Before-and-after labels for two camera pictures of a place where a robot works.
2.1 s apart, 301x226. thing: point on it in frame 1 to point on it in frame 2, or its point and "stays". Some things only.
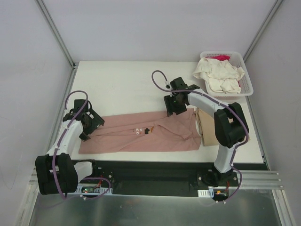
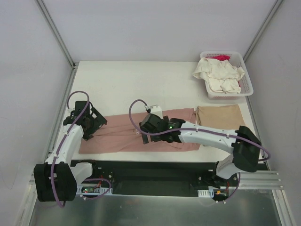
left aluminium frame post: x=56 y=32 stays
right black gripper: x=175 y=107 to x=144 y=135
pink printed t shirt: x=144 y=132 stays
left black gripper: x=93 y=123 stays
